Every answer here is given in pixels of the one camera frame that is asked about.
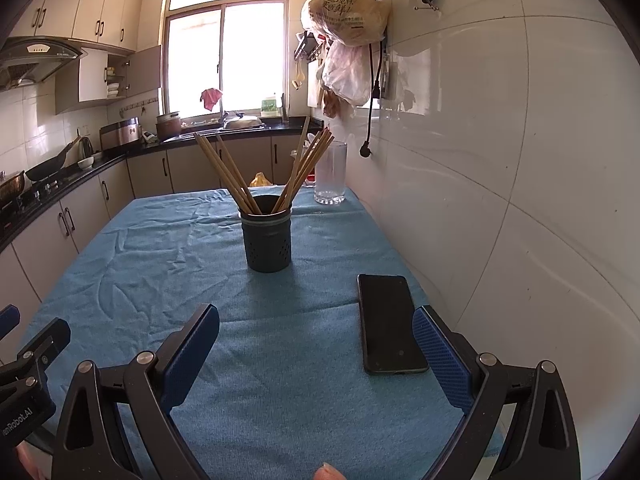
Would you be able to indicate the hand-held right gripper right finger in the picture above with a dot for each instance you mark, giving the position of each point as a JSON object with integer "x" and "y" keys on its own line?
{"x": 442, "y": 355}

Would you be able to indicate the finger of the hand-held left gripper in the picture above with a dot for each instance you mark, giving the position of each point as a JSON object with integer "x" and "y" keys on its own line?
{"x": 9, "y": 320}
{"x": 50, "y": 345}

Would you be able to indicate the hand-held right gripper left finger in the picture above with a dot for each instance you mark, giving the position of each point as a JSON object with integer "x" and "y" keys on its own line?
{"x": 190, "y": 355}

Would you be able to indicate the dark grey perforated chopstick holder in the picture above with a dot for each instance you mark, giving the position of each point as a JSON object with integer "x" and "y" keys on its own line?
{"x": 267, "y": 245}

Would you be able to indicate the bundle of wooden chopsticks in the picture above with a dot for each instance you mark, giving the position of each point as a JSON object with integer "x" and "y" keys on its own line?
{"x": 291, "y": 185}

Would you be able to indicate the person's left hand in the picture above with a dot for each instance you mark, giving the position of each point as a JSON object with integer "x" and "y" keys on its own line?
{"x": 30, "y": 465}

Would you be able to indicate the person's right hand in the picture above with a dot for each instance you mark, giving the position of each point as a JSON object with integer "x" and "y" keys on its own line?
{"x": 329, "y": 472}

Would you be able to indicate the black smartphone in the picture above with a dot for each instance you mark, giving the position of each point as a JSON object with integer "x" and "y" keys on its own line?
{"x": 390, "y": 320}

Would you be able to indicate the blue tablecloth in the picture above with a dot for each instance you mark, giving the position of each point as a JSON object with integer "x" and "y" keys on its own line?
{"x": 280, "y": 320}

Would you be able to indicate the copper coloured pan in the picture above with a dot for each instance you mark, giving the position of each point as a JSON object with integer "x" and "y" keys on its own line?
{"x": 11, "y": 187}

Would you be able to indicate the black wok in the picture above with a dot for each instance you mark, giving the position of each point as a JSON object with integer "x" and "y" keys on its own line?
{"x": 47, "y": 167}

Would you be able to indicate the kitchen counter with beige cabinets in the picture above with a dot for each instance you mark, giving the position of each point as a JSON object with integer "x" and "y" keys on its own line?
{"x": 200, "y": 167}

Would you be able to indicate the yellow plastic bag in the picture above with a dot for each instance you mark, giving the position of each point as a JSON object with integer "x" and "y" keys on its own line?
{"x": 261, "y": 181}

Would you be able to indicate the steel kettle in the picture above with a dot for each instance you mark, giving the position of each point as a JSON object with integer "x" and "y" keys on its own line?
{"x": 86, "y": 147}

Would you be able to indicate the clear glass mug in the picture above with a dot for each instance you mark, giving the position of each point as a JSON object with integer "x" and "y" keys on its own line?
{"x": 331, "y": 175}

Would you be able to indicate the silver rice cooker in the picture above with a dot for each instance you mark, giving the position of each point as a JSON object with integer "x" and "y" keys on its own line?
{"x": 120, "y": 132}

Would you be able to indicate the brown cooking pot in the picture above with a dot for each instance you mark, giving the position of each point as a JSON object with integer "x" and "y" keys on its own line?
{"x": 169, "y": 129}

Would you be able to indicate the pink cloth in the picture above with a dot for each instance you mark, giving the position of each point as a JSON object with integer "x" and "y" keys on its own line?
{"x": 211, "y": 99}

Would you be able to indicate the stack of white dishes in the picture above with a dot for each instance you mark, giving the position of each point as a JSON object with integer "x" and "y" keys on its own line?
{"x": 115, "y": 85}

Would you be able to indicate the green packet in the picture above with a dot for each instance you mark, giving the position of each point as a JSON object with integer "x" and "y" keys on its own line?
{"x": 269, "y": 106}

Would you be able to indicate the grey range hood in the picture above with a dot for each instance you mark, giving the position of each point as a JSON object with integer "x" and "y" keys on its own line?
{"x": 35, "y": 60}

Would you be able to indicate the pink translucent plastic bag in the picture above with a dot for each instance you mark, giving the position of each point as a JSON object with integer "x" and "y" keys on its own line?
{"x": 345, "y": 75}

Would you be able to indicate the kitchen window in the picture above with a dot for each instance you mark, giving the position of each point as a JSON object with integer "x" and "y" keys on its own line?
{"x": 225, "y": 55}

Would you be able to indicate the printed white plastic bag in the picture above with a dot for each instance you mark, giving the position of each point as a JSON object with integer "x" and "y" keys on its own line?
{"x": 347, "y": 10}

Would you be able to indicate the beige wall cabinets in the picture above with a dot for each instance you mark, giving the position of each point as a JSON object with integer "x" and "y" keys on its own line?
{"x": 75, "y": 5}

